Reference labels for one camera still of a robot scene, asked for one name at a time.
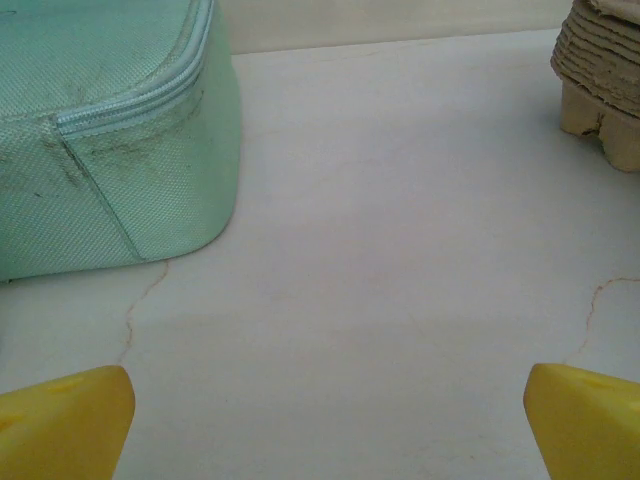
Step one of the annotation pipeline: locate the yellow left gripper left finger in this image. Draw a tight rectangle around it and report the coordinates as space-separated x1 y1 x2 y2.
0 364 137 480

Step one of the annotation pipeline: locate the mint green zip pouch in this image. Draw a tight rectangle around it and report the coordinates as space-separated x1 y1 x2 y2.
0 0 242 285

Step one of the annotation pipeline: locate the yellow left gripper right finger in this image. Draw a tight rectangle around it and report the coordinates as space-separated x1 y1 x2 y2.
523 362 640 480

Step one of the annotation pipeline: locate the stack of pulp cup carriers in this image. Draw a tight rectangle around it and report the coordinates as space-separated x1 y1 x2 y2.
549 0 640 175

